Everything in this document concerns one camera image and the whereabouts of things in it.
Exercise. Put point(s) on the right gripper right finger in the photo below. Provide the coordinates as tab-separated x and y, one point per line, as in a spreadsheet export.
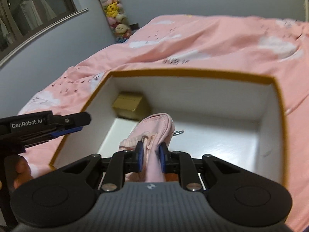
180	163

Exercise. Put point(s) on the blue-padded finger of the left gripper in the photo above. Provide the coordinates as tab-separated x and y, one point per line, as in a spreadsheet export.
70	123

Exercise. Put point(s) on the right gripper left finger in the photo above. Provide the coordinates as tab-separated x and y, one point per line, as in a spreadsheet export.
120	164

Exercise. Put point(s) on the person's left hand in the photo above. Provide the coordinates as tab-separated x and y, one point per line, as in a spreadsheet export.
17	171

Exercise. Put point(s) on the small gold box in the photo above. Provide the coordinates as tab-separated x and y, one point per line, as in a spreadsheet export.
131	105

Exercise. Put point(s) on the pink bed duvet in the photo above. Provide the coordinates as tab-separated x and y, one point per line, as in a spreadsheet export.
274	47

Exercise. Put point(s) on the window with grey frame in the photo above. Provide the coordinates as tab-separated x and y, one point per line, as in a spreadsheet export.
22	21

